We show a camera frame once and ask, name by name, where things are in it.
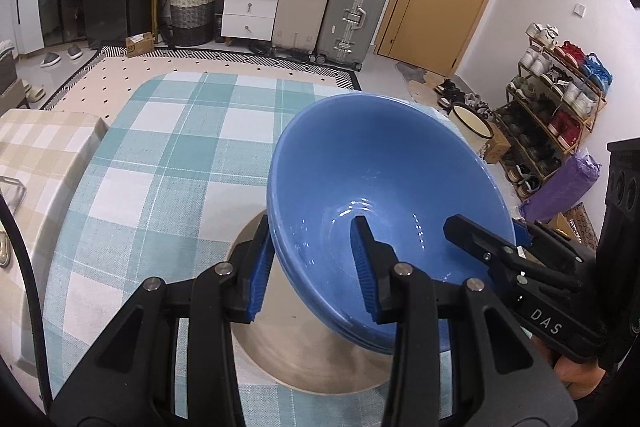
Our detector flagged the patterned brown bag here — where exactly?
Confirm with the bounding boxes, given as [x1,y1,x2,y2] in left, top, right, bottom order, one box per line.
[565,202,598,248]

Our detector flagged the purple bag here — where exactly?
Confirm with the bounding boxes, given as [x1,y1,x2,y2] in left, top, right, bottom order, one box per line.
[520,149,601,223]

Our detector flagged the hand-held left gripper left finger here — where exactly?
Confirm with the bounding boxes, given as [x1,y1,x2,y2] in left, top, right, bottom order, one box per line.
[47,219,276,427]

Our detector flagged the black panel with round holes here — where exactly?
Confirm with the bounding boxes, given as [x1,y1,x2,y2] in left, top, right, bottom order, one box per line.
[602,139,640,358]

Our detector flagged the dark low cabinet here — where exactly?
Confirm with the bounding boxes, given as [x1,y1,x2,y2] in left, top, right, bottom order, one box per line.
[0,52,23,102]

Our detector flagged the wooden shoe rack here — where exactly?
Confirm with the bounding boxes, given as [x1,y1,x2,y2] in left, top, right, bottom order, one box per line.
[505,34,608,198]

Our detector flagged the beige suitcase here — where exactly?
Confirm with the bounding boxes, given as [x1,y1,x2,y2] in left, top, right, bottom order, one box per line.
[272,0,339,58]

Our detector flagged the grey woven laundry basket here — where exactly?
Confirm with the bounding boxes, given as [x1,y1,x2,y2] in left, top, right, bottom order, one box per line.
[167,0,217,48]

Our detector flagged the beige checkered tablecloth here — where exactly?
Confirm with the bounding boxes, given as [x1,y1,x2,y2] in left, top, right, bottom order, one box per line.
[0,108,108,388]

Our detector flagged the small cardboard box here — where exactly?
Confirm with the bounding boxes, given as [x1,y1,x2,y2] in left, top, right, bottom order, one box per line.
[125,32,155,58]

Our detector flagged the brown cardboard box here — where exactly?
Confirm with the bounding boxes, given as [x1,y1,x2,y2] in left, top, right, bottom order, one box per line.
[482,122,511,165]

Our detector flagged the cream plate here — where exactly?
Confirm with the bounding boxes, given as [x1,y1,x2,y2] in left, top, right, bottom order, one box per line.
[227,212,396,395]

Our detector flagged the metal phone stand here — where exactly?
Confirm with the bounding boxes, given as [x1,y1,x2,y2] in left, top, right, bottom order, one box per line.
[0,175,26,212]

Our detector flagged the teal checkered tablecloth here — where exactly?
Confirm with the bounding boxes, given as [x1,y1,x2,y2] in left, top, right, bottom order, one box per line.
[42,71,501,427]

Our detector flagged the pile of shoes on floor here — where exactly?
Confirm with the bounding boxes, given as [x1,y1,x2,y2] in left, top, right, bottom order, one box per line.
[435,79,493,118]

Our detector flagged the silver suitcase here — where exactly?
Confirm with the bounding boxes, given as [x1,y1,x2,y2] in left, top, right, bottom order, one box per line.
[316,0,392,68]

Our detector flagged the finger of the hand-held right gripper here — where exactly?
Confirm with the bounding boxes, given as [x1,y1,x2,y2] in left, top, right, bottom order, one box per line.
[444,214,518,268]
[512,218,586,273]

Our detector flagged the door mat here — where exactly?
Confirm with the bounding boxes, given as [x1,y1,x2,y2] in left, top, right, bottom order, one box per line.
[397,61,436,88]

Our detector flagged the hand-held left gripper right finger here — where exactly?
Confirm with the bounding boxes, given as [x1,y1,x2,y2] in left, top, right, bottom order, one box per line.
[350,215,573,427]

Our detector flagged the white basin with black rim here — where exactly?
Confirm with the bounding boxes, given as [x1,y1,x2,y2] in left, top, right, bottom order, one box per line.
[450,103,496,140]

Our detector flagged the black cable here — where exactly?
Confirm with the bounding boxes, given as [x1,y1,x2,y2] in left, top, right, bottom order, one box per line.
[0,194,56,413]

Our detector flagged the person's right hand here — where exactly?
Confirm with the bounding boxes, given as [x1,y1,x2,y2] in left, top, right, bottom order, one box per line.
[554,353,608,401]

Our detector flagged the rows of shoes on rack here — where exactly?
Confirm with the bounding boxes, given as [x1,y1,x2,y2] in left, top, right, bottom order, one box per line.
[507,23,613,200]

